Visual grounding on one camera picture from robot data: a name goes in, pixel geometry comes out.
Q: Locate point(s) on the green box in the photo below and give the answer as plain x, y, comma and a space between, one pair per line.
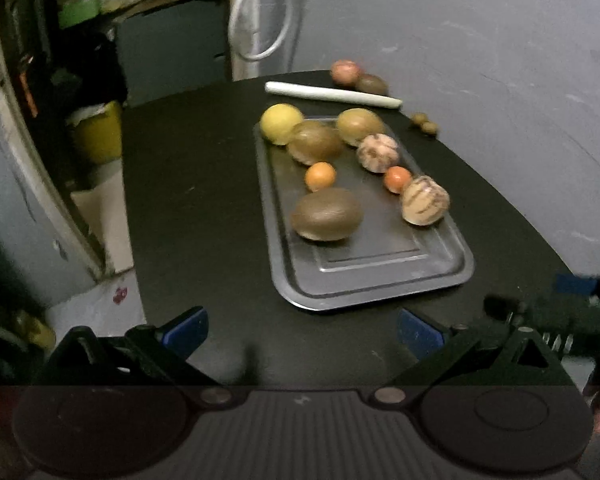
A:
79, 12

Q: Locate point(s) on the metal tray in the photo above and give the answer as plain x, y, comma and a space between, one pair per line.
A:
380, 255

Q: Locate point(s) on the white plastic tube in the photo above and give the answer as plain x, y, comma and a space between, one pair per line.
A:
330, 94

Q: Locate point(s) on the dark green-brown fruit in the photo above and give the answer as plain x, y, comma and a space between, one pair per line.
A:
372, 84

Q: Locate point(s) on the white door frame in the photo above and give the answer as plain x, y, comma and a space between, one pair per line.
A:
35, 170

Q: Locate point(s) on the yellow round citrus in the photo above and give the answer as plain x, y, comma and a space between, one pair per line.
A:
280, 123

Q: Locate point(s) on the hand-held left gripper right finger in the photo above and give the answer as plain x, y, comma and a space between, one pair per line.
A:
417, 334

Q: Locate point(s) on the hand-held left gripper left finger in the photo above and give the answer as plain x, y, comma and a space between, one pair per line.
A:
187, 329

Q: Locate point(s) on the blue-grey cabinet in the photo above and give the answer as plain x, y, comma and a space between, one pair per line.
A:
172, 47

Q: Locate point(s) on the brown round fruit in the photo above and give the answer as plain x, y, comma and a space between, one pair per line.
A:
315, 143
326, 214

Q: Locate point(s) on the small brown nut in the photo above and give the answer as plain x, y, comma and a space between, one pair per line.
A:
431, 128
419, 119

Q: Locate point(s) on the yellow bucket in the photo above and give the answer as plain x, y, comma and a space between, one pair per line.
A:
99, 132

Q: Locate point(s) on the reddish round fruit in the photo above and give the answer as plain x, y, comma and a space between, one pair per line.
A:
344, 72

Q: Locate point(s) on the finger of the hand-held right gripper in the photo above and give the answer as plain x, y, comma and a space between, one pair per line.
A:
535, 312
575, 285

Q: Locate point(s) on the small orange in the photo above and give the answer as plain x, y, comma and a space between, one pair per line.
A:
320, 176
397, 179

